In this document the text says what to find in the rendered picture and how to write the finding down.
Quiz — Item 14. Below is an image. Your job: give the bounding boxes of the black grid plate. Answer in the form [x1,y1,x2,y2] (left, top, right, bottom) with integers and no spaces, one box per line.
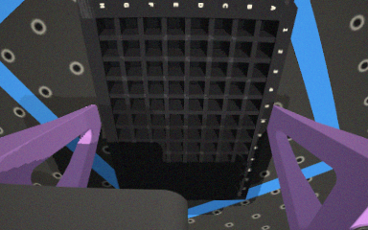
[76,0,298,200]

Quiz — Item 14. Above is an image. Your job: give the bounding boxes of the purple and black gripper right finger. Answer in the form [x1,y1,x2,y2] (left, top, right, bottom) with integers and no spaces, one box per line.
[267,105,368,230]

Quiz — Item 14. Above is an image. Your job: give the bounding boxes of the black rectangular base plate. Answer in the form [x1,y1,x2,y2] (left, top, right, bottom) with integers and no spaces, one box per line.
[0,0,368,230]

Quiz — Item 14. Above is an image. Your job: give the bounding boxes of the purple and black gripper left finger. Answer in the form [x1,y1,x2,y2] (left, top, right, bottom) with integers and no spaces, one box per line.
[0,104,101,188]

